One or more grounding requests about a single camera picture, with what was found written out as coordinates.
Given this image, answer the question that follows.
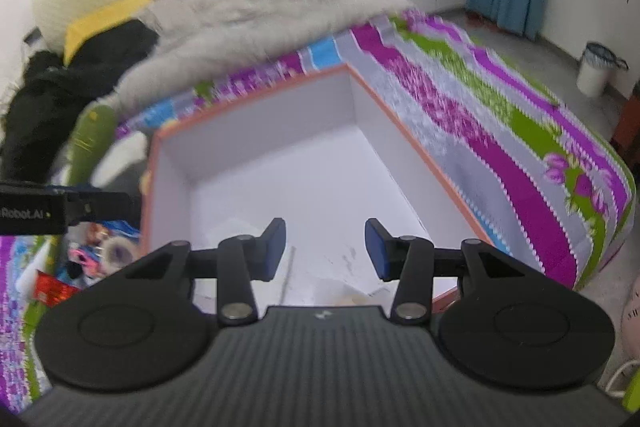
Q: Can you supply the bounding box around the white fluffy hair tie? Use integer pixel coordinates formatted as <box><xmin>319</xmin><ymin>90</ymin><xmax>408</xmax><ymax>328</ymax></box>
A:
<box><xmin>98</xmin><ymin>231</ymin><xmax>141</xmax><ymax>273</ymax></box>

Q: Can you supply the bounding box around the red foil tea packet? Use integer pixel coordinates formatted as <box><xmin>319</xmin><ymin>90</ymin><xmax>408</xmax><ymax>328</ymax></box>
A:
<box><xmin>34</xmin><ymin>271</ymin><xmax>80</xmax><ymax>308</ymax></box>

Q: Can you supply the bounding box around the pink haired small doll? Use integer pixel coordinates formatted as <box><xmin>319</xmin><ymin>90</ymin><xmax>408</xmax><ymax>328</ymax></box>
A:
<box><xmin>67</xmin><ymin>246</ymin><xmax>105</xmax><ymax>279</ymax></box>

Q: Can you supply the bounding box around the blue plastic snack bag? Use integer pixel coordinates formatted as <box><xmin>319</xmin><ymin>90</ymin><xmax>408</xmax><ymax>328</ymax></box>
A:
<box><xmin>66</xmin><ymin>220</ymin><xmax>140</xmax><ymax>258</ymax></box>

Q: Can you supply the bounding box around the black jacket on bed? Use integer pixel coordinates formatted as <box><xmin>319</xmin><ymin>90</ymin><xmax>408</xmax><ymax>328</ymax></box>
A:
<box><xmin>1</xmin><ymin>20</ymin><xmax>158</xmax><ymax>183</ymax></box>

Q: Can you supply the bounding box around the grey white penguin plush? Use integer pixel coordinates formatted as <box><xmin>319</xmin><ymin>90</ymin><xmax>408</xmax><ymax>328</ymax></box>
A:
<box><xmin>49</xmin><ymin>131</ymin><xmax>151</xmax><ymax>197</ymax></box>

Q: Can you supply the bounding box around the green plush massage hammer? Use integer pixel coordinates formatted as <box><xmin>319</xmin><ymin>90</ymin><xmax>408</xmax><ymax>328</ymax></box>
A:
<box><xmin>66</xmin><ymin>104</ymin><xmax>118</xmax><ymax>186</ymax></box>

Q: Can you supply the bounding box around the colourful striped bed sheet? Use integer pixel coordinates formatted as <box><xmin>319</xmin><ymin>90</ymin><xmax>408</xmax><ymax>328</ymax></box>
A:
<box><xmin>1</xmin><ymin>10</ymin><xmax>637</xmax><ymax>411</ymax></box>

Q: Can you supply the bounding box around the yellow pillow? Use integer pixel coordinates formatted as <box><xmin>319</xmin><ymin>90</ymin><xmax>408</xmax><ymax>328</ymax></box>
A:
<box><xmin>63</xmin><ymin>0</ymin><xmax>152</xmax><ymax>66</ymax></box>

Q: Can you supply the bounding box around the pink cardboard box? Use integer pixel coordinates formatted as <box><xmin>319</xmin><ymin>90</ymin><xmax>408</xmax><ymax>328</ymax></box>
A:
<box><xmin>140</xmin><ymin>63</ymin><xmax>511</xmax><ymax>313</ymax></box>

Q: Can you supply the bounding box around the white waste bin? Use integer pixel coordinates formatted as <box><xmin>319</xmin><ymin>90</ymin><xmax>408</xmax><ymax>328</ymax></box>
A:
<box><xmin>576</xmin><ymin>41</ymin><xmax>629</xmax><ymax>98</ymax></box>

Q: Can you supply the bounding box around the grey duvet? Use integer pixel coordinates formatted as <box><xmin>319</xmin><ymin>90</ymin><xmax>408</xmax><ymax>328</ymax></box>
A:
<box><xmin>107</xmin><ymin>0</ymin><xmax>411</xmax><ymax>118</ymax></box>

